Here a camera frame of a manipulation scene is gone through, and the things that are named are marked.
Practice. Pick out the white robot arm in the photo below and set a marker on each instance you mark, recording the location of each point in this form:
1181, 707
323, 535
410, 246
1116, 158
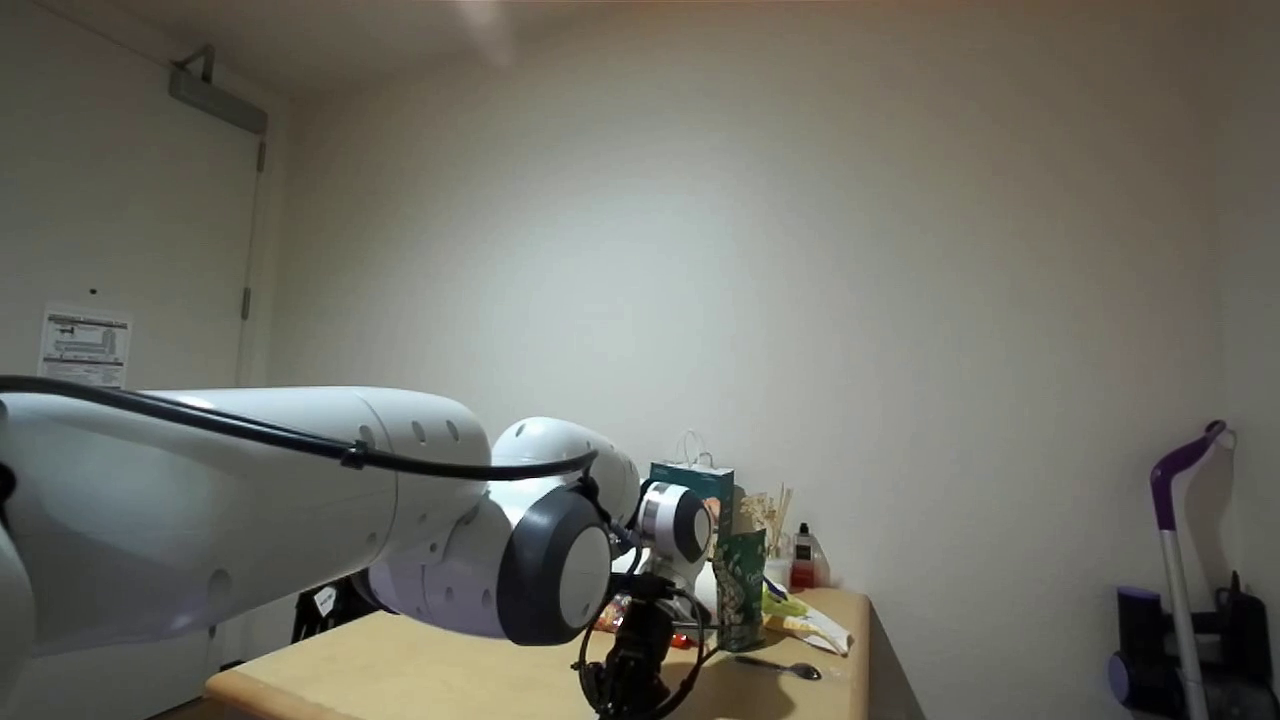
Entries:
267, 521

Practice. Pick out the white paper packet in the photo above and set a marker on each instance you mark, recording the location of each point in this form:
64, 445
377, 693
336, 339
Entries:
817, 627

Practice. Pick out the white paper door sign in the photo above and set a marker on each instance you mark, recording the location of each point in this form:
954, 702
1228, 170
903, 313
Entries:
85, 345

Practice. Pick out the green cookie box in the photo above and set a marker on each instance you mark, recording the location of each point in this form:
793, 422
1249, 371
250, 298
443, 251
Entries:
695, 481

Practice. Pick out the black floor appliance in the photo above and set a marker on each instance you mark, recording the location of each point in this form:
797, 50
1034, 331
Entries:
1242, 644

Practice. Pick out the small bottle with red label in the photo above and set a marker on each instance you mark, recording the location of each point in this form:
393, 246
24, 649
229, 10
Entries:
806, 563

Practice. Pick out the wooden reed sticks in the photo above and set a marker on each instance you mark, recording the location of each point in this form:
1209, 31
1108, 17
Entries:
768, 521

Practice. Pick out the grey door closer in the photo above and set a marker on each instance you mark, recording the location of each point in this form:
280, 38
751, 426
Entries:
214, 97

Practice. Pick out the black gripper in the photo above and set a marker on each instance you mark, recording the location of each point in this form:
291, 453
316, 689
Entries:
646, 627

